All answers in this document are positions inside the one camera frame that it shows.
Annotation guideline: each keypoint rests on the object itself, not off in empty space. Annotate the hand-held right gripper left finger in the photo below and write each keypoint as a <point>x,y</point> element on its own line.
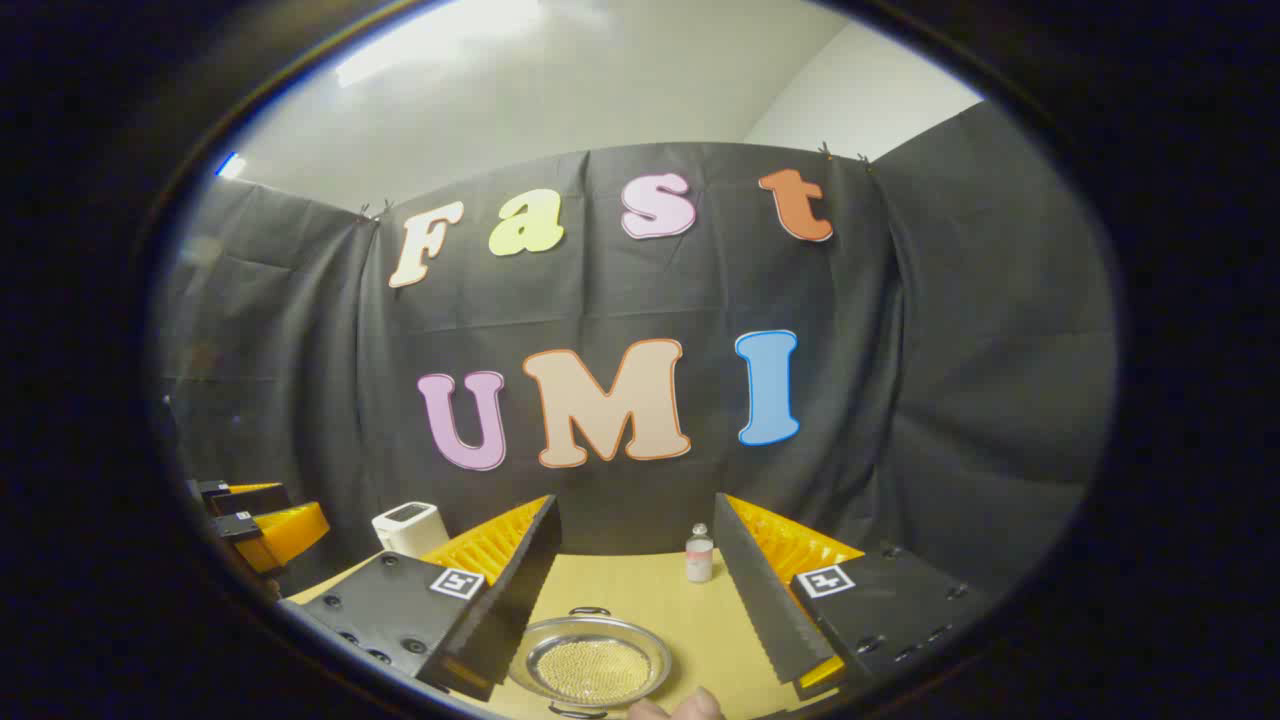
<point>520,610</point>

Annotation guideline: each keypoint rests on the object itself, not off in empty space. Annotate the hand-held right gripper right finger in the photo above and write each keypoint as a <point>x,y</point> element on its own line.
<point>760,610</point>

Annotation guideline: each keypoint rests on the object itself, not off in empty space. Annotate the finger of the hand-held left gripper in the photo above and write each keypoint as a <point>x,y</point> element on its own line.
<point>250,498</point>
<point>290,530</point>

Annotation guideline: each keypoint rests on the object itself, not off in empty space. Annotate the stainless steel pot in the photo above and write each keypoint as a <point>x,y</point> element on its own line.
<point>645,648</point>

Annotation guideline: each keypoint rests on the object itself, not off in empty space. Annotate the clear bottle with pink label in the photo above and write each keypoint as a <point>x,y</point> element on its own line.
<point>699,560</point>

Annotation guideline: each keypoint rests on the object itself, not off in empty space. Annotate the pile of soybeans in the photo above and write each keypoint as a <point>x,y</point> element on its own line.
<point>590,670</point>

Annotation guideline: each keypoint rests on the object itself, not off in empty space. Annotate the white toaster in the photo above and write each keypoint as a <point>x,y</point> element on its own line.
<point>405,535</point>

